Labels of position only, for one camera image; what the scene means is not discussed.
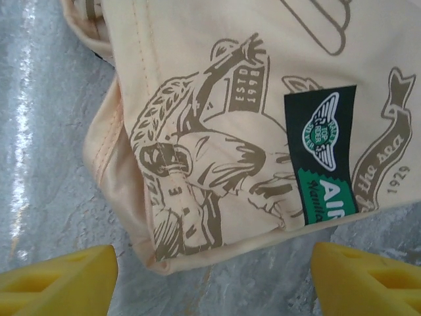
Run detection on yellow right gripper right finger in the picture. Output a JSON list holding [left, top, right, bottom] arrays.
[[312, 242, 421, 316]]

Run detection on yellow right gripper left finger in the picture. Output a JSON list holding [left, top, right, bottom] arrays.
[[0, 245, 118, 316]]

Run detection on cream printed t-shirt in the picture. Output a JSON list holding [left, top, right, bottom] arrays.
[[61, 0, 421, 274]]

